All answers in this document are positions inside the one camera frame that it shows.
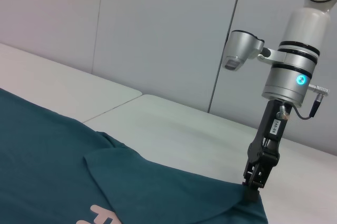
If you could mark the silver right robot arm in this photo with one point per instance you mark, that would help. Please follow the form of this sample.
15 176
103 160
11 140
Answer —
295 58

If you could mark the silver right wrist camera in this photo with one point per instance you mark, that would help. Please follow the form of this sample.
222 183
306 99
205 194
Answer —
242 50

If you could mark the teal t-shirt with FREE print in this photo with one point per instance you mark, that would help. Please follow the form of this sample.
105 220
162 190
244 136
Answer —
79 168

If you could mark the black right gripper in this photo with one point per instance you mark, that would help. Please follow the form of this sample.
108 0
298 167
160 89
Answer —
271 129

